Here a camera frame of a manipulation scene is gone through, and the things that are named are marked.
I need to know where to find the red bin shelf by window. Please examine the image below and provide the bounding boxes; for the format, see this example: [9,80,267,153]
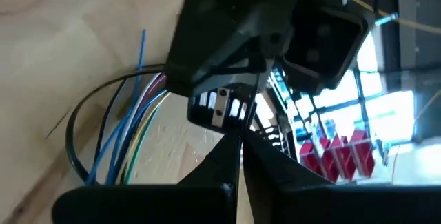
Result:
[298,129,376,184]

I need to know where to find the yellow wire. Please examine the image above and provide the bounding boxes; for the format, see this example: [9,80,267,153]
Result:
[116,92,172,184]

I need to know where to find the bundle of coloured wires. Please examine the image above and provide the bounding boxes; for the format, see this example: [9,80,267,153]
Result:
[84,29,169,186]

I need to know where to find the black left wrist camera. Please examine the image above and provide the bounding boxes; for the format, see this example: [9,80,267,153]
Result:
[282,3,376,96]

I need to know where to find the red wire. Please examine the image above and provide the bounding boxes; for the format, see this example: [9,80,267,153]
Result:
[137,74,167,105]

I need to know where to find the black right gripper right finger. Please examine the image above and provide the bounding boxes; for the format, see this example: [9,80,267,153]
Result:
[242,128,441,224]

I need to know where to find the black wire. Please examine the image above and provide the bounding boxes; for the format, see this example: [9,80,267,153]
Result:
[94,78,127,165]

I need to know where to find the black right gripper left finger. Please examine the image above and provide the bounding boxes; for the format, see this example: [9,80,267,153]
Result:
[51,131,243,224]

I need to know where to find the multi-coloured wire cable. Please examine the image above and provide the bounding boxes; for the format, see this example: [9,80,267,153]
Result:
[120,73,163,149]
[123,103,163,185]

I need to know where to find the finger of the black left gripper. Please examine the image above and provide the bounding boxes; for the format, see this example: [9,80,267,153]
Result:
[166,9,256,88]
[171,26,291,98]

